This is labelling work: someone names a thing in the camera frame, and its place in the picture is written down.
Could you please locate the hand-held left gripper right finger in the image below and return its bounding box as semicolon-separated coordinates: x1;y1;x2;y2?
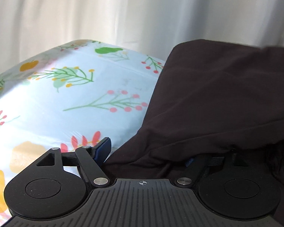
175;148;249;189

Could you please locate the floral light blue bed sheet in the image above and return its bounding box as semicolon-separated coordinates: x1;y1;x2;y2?
0;40;166;225

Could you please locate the white curtain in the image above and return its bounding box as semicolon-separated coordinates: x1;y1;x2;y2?
0;0;284;81

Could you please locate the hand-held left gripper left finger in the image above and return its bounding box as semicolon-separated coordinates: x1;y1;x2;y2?
35;137;112;189

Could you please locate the dark brown garment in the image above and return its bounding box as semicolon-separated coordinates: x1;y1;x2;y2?
104;39;284;218

